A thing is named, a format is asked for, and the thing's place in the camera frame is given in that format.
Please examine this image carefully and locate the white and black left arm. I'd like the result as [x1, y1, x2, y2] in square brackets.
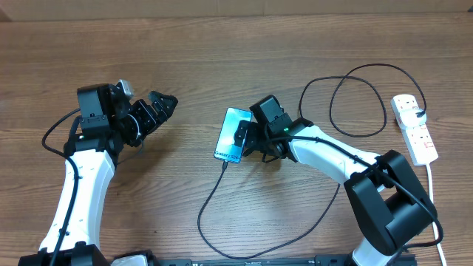
[18, 80, 178, 266]

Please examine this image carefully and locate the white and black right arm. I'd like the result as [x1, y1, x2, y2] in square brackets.
[230, 95, 443, 265]

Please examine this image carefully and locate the Galaxy S24+ smartphone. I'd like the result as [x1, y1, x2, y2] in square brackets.
[214, 107, 252, 163]

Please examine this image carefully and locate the white power strip cord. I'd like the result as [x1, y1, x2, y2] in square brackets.
[425, 163, 448, 266]

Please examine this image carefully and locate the white charger plug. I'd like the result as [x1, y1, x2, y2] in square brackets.
[396, 108, 427, 130]

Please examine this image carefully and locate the white power strip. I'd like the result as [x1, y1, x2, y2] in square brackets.
[390, 94, 438, 166]

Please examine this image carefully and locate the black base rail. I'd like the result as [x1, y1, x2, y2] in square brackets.
[153, 255, 355, 266]

